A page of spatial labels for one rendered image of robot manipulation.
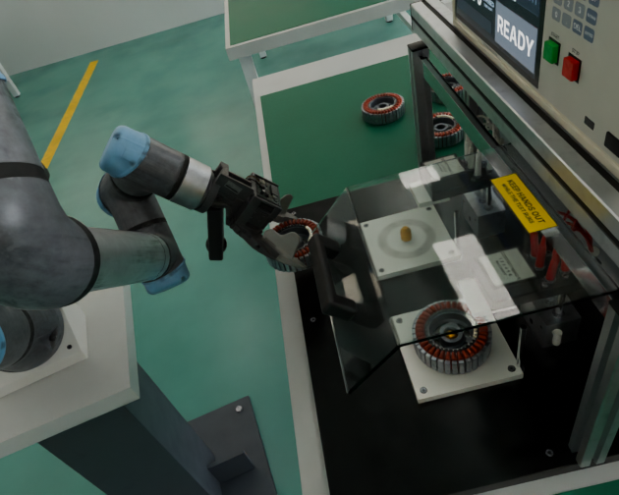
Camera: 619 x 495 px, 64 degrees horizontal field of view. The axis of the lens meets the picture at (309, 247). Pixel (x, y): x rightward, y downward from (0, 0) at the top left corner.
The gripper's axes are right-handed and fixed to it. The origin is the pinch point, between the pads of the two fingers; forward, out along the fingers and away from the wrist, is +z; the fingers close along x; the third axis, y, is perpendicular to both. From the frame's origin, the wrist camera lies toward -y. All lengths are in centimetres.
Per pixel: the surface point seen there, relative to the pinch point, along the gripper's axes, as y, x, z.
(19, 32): -205, 448, -114
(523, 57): 45.0, -14.5, -2.3
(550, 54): 47, -21, -5
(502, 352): 15.7, -27.6, 21.2
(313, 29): 8, 133, 21
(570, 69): 47, -25, -5
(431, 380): 7.4, -29.3, 14.0
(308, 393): -8.7, -24.3, 4.5
